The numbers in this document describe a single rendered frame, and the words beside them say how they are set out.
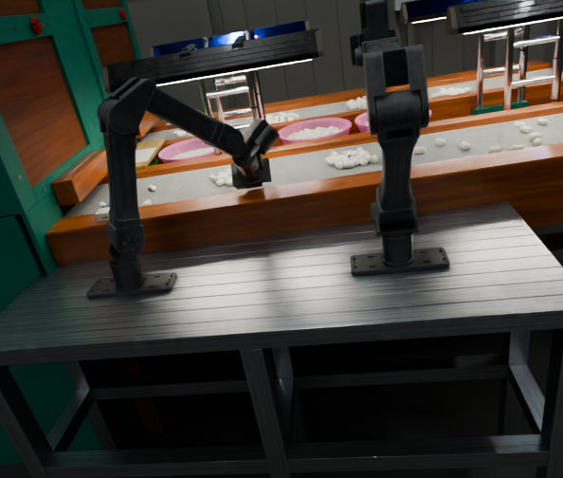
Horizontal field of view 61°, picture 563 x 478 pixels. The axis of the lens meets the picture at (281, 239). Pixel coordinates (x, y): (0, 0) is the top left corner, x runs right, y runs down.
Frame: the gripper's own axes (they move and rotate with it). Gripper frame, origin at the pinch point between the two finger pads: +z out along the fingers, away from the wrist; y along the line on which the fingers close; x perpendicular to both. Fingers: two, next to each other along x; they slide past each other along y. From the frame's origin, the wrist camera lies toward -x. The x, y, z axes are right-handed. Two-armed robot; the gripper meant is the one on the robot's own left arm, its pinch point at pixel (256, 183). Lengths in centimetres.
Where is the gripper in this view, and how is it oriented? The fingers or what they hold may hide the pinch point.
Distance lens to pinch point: 135.7
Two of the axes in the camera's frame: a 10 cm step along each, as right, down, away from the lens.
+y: -9.9, 1.4, 0.6
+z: 1.0, 2.3, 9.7
